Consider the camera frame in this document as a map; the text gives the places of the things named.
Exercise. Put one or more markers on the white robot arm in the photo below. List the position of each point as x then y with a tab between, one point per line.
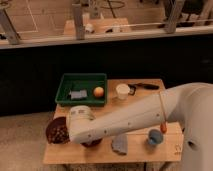
190	104

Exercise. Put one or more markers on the red bowl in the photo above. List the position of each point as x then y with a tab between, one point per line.
92	143

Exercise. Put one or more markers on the brown bowl with nuts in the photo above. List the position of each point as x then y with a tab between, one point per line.
56	131

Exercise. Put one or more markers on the orange peach fruit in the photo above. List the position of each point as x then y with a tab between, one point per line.
98	92

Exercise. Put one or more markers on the white paper cup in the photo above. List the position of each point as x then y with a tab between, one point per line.
122	91

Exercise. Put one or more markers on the blue sponge in tray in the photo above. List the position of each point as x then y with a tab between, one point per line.
78	95

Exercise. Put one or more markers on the green plastic tray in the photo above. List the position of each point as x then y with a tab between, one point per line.
81	81

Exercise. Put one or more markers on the crumpled blue cloth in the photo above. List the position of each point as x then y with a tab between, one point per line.
119	144

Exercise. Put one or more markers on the blue mug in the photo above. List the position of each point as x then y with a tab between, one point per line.
155	137

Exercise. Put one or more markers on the black handled tool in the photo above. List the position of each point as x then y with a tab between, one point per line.
133	87

